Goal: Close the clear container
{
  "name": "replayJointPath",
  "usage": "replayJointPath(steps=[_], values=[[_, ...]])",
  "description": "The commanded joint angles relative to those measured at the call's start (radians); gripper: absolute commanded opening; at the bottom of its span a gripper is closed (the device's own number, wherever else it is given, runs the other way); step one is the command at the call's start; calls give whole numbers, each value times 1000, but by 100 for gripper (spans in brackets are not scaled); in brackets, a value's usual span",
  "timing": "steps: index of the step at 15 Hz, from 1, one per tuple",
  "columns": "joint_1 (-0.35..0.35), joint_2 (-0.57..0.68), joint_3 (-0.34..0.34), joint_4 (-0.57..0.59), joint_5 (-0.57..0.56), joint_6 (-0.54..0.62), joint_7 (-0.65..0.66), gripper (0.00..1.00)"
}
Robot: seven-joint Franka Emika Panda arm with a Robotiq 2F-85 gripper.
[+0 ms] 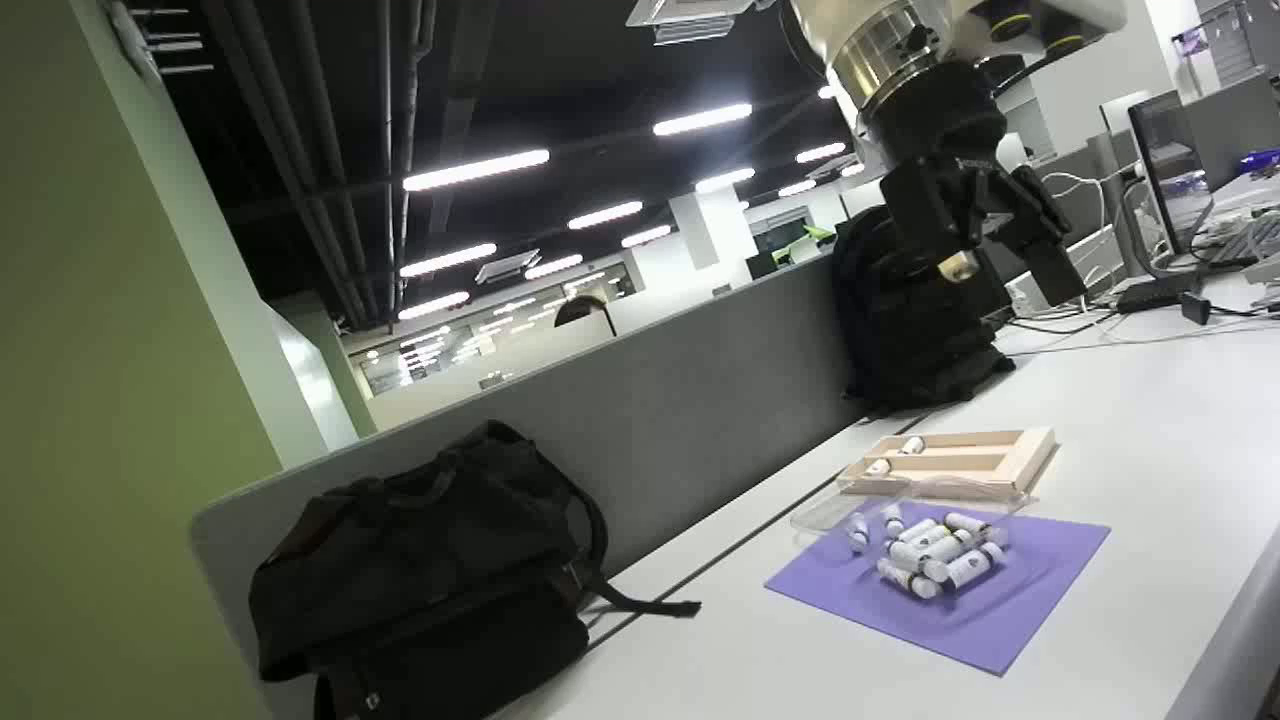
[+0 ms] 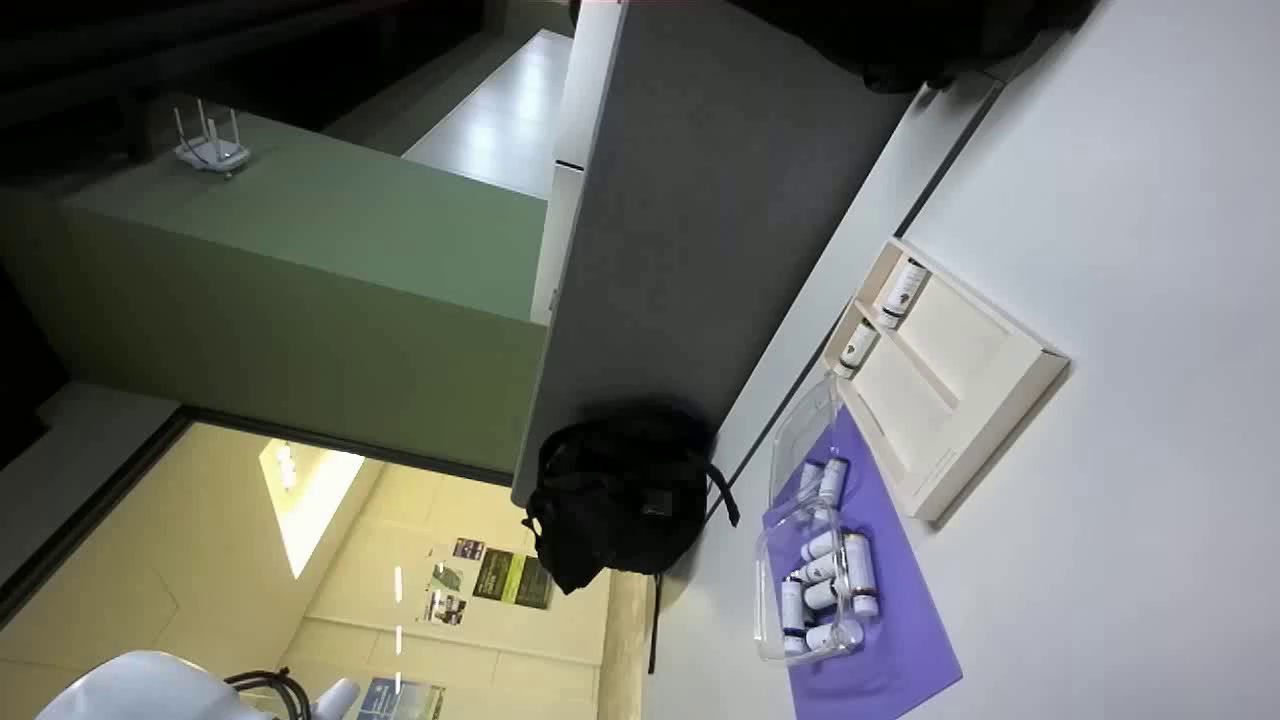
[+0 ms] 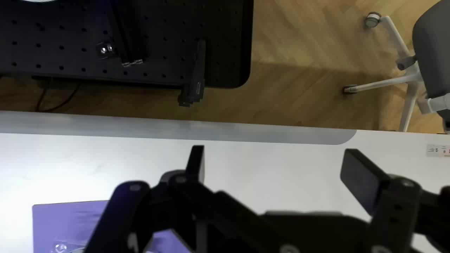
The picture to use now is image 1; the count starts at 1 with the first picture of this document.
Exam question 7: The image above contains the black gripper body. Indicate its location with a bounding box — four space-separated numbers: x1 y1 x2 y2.
881 137 1061 254

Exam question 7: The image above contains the clear plastic clamshell container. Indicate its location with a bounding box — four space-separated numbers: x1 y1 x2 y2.
796 481 1037 616

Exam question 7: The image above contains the grey computer box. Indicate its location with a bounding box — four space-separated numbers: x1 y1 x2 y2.
1085 91 1176 291

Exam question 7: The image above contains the black bag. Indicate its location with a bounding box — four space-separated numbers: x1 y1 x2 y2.
824 206 1020 412

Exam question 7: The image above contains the computer monitor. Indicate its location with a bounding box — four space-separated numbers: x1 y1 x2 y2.
1116 73 1280 318

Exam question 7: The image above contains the wooden tray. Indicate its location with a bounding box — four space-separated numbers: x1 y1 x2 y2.
836 424 1065 507

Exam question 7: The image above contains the white bottle plain label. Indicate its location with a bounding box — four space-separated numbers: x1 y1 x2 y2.
915 534 972 567

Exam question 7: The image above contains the grey desk divider panel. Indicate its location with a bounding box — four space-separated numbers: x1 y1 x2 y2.
189 254 871 720

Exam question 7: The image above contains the ceiling air vent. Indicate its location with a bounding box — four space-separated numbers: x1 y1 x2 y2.
623 0 775 51

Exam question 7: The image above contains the long white bottle dark band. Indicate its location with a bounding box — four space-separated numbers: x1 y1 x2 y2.
895 565 943 605

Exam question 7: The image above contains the purple mat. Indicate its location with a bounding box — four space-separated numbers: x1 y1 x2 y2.
762 498 1116 682

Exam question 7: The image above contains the black office chair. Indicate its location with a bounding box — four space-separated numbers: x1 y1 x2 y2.
553 291 618 339

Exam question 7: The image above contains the black backpack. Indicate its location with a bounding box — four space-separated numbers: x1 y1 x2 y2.
244 415 704 720

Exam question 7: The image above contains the white cable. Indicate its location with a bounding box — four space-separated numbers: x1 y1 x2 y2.
1011 302 1133 339

